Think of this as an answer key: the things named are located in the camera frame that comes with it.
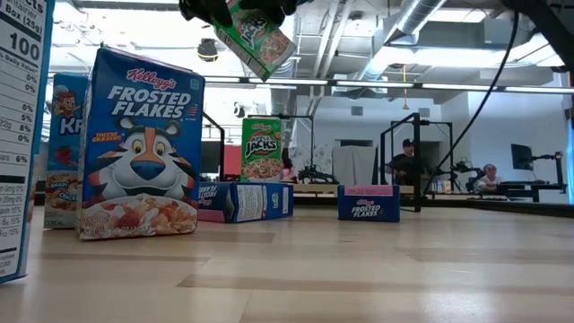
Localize black desk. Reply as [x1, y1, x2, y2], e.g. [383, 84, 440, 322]
[495, 180, 569, 203]

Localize silver ceiling duct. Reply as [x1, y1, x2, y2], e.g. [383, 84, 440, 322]
[358, 0, 449, 82]

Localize wooden shelf black metal legs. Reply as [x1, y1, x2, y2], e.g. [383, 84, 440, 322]
[202, 111, 422, 213]

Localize black computer monitor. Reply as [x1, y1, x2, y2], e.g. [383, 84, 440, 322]
[200, 141, 224, 176]

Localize blue Rice Krispies cereal box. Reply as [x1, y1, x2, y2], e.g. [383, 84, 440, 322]
[43, 72, 91, 230]
[0, 0, 57, 284]

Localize yellow hanging cord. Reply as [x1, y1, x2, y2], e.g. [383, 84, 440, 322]
[401, 62, 410, 111]

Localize black ceiling camera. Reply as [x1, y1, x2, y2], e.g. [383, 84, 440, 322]
[196, 38, 220, 63]

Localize red panel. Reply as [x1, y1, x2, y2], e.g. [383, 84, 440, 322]
[222, 144, 243, 181]

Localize green Apple Jacks cereal box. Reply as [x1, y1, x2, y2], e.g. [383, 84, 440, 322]
[240, 117, 283, 184]
[213, 0, 298, 83]

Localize person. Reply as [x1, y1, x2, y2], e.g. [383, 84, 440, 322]
[475, 163, 504, 193]
[387, 137, 427, 186]

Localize black monitor on arm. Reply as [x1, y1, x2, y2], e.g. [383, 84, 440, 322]
[510, 143, 535, 171]

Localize blue Frosted Flakes cereal box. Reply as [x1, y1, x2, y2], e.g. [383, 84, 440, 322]
[76, 46, 206, 241]
[196, 180, 295, 224]
[336, 184, 402, 223]

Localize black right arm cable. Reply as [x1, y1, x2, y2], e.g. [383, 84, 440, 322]
[423, 11, 521, 195]

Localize grey cloth cover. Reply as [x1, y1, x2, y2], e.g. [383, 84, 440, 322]
[331, 145, 378, 186]

